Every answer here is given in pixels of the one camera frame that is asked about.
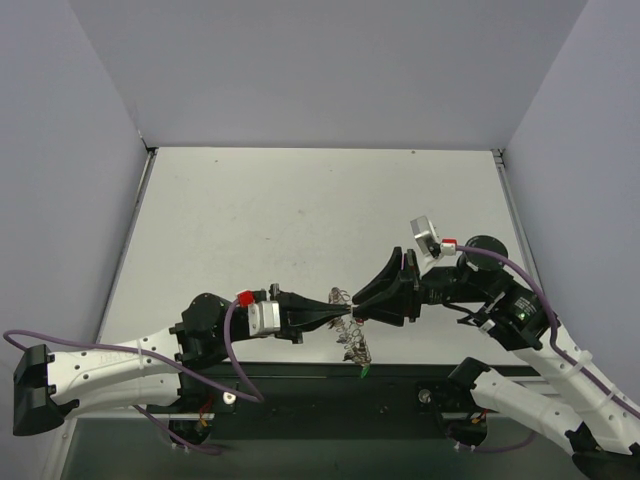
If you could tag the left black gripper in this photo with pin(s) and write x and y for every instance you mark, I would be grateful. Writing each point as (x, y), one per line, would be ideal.
(284, 315)

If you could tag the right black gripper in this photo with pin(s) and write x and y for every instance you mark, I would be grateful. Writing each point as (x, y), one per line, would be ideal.
(411, 288)

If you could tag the large metal keyring with keys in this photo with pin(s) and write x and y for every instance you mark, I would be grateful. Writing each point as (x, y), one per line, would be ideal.
(352, 339)

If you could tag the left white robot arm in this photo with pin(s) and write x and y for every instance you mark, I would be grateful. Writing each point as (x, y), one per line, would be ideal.
(175, 367)

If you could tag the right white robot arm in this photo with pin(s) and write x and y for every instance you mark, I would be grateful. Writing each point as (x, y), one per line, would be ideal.
(592, 421)

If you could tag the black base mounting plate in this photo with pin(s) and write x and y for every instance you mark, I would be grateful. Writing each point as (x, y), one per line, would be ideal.
(332, 402)

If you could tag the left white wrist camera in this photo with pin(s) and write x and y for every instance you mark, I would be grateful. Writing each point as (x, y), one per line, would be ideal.
(263, 314)

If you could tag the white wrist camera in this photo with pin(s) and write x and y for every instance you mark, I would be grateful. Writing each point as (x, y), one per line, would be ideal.
(430, 244)
(263, 314)

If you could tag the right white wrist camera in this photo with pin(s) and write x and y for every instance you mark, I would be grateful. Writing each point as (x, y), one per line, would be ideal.
(430, 244)

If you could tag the aluminium frame rail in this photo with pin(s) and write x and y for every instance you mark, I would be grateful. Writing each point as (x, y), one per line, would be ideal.
(226, 219)

